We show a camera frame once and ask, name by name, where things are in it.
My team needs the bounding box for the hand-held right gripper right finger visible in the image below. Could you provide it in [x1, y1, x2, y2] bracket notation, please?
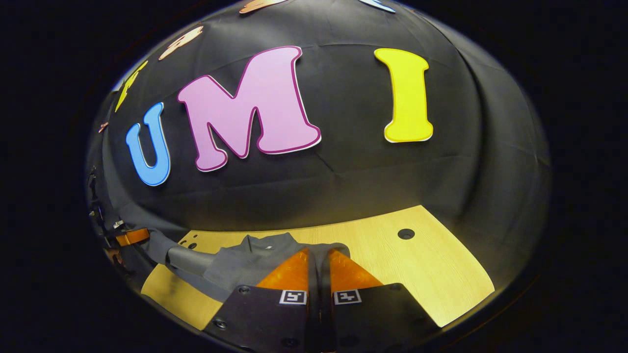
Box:
[321, 247, 441, 353]

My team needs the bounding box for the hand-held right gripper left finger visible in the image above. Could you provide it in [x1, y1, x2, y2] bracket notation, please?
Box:
[204, 247, 314, 353]

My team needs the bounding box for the grey collared shirt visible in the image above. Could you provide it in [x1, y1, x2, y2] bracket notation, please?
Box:
[140, 228, 351, 303]

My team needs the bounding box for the black backdrop cloth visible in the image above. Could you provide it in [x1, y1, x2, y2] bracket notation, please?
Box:
[86, 0, 552, 275]

